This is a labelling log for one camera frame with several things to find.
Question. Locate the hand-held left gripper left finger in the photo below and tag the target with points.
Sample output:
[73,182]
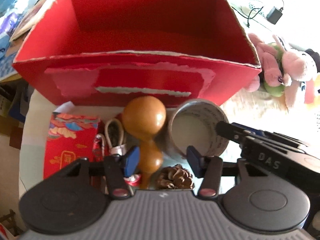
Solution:
[131,158]

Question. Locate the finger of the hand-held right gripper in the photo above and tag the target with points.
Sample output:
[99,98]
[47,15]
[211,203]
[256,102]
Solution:
[232,135]
[282,141]

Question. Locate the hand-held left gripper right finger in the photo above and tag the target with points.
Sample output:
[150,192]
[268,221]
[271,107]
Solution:
[193,160]

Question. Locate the brown pine cone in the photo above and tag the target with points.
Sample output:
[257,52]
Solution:
[175,176]

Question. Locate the wooden gourd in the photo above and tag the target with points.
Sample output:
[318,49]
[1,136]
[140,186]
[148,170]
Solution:
[145,117]

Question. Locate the red patterned packet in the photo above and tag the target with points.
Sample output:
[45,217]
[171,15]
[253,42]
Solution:
[67,140]

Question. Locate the red cardboard box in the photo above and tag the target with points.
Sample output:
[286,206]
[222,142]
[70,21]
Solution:
[150,17]

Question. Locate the green plush toy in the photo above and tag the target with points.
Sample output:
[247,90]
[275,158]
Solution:
[273,90]

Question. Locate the light pink plush toy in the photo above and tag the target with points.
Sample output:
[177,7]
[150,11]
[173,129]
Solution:
[252,83]

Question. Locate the pale pink bunny plush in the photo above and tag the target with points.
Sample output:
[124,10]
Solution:
[295,65]

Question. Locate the dusty pink plush toy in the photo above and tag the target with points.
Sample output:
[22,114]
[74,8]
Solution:
[262,55]

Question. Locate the black power adapter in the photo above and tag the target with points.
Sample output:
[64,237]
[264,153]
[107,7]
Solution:
[274,15]

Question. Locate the white power strip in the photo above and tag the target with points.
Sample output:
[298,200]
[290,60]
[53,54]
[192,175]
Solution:
[255,8]

